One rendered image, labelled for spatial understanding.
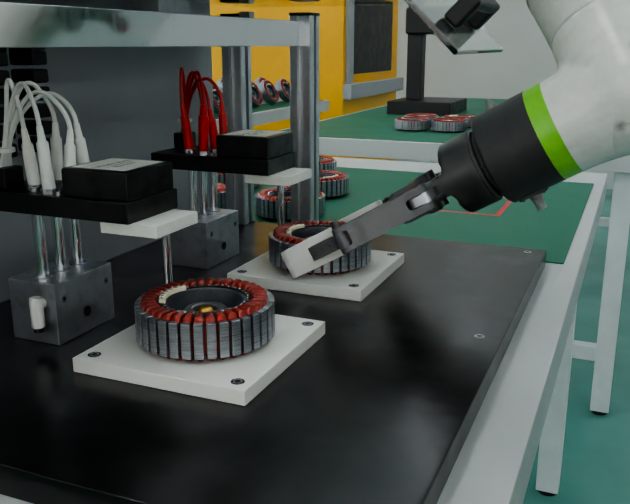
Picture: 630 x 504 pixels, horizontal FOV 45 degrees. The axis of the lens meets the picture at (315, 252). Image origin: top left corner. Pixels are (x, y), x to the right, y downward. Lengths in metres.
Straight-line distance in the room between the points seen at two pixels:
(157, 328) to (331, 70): 3.74
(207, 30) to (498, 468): 0.50
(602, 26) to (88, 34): 0.43
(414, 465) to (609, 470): 1.62
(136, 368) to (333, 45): 3.76
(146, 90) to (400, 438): 0.60
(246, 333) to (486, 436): 0.19
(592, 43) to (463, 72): 5.25
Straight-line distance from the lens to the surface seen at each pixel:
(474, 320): 0.71
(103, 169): 0.61
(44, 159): 0.65
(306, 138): 1.01
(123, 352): 0.62
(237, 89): 1.05
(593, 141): 0.71
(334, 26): 4.27
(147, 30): 0.70
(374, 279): 0.78
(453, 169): 0.73
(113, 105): 0.92
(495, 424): 0.58
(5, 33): 0.58
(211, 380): 0.56
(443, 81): 5.99
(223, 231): 0.88
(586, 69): 0.71
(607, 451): 2.16
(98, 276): 0.70
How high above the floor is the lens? 1.01
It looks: 15 degrees down
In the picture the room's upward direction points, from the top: straight up
